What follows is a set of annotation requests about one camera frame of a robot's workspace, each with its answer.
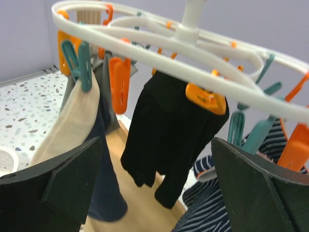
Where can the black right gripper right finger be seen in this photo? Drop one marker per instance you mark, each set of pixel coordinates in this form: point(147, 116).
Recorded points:
point(259, 195)

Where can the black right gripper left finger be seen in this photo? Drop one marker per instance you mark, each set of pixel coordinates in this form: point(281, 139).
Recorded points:
point(52, 196)

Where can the navy underwear with beige band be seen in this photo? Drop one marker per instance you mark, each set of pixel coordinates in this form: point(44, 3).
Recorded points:
point(107, 203)

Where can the grey underwear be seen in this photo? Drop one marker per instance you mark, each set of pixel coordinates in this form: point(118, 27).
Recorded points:
point(108, 79)

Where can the navy striped underwear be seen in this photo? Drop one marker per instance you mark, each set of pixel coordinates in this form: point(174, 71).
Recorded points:
point(206, 208)

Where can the white round clip hanger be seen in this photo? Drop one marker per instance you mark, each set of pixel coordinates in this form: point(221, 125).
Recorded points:
point(240, 66)

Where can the black underwear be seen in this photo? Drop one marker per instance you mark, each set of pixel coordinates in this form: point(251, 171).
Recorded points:
point(166, 135)

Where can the white perforated plastic basket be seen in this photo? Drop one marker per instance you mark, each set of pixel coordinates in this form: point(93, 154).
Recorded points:
point(9, 161)

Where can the wooden clothes rack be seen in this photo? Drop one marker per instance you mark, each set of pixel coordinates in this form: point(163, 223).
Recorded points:
point(144, 213)

